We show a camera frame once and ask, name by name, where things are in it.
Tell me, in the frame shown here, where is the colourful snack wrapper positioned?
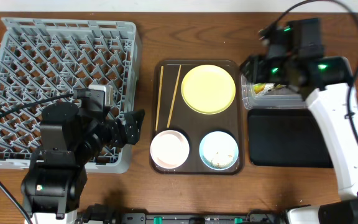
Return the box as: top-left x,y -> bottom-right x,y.
253,83 -> 285,95

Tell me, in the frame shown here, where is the dark brown serving tray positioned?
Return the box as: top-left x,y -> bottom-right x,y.
150,59 -> 245,175

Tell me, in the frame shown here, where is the grey plastic dish rack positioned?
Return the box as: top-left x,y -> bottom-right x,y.
0,17 -> 142,174

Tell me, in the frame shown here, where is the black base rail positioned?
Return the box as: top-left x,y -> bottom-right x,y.
76,203 -> 288,224

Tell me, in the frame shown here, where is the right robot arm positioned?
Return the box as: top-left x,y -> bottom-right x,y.
241,18 -> 358,223

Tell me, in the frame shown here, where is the clear plastic waste bin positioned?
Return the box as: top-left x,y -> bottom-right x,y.
241,76 -> 306,110

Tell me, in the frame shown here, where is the cooked rice pile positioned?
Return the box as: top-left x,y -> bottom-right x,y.
204,151 -> 234,168

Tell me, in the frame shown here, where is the light blue bowl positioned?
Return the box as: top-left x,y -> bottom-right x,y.
199,131 -> 239,170

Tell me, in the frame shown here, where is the black waste tray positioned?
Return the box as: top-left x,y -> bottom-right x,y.
247,109 -> 333,168

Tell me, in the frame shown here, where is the pink white bowl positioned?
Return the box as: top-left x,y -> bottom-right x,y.
150,129 -> 190,169

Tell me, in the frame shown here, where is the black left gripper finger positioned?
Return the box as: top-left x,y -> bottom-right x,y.
124,121 -> 140,145
124,109 -> 145,128

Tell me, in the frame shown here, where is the wooden chopstick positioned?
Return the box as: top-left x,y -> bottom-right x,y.
167,64 -> 181,128
155,65 -> 164,131

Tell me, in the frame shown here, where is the yellow round plate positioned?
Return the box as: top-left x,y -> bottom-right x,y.
181,65 -> 236,114

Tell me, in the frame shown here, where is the left wooden chopstick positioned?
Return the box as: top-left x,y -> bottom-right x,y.
155,65 -> 164,131

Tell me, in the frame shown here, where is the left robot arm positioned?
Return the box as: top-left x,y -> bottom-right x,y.
21,100 -> 145,220

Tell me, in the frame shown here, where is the right wooden chopstick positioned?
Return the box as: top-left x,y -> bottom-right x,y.
167,64 -> 181,128

